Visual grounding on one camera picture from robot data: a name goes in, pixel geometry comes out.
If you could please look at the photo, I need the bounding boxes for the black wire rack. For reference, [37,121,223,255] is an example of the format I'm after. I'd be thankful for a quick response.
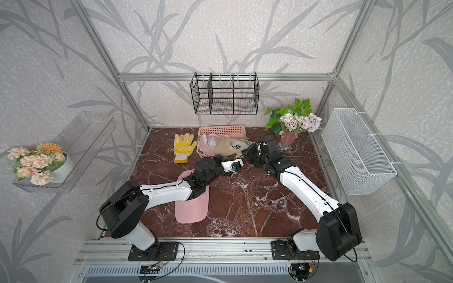
[190,73,260,115]

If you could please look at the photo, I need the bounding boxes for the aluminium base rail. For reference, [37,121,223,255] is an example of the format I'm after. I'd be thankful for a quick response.
[73,236,373,265]

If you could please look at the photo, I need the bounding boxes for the pink vase with flowers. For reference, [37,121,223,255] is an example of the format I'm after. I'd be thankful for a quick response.
[265,99,322,149]

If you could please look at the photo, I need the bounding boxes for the white pot peach flowers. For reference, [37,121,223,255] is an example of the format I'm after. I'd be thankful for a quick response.
[7,142,76,186]

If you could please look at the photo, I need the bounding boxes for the beige baseball cap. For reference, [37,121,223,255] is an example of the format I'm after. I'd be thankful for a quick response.
[214,137,255,159]

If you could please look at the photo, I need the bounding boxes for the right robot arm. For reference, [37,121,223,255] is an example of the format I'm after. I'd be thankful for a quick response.
[242,134,362,261]

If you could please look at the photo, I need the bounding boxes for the yellow work glove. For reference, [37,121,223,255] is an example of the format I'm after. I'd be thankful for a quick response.
[173,133,198,164]

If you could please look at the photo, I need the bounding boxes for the white mesh wall basket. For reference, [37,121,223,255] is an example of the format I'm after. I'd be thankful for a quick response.
[322,108,397,196]

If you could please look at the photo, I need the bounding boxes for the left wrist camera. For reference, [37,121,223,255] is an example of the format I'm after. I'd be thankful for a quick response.
[221,159,244,174]

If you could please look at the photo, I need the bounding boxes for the pink plastic basket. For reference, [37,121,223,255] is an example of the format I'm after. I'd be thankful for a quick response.
[197,126,246,158]

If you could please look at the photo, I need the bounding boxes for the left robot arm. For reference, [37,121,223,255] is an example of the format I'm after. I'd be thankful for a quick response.
[98,156,244,262]

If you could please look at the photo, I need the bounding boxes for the pink baseball cap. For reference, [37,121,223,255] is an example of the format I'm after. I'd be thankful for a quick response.
[175,186,210,224]
[198,134,222,157]

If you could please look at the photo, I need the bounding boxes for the clear acrylic shelf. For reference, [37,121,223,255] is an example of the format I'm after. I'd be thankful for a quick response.
[13,111,116,193]

